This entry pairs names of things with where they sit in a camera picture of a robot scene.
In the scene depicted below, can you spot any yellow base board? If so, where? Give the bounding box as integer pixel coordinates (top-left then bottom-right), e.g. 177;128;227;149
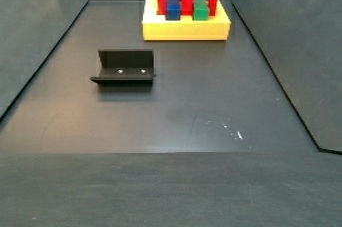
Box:
142;0;231;41

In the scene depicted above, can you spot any blue rectangular block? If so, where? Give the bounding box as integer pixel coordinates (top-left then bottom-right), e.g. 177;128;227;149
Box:
166;0;181;21

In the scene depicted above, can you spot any green rectangular block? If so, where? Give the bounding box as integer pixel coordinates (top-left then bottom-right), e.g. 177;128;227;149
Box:
193;0;210;21

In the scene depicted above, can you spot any black angled bracket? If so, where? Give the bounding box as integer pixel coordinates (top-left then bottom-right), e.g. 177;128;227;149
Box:
91;49;155;84

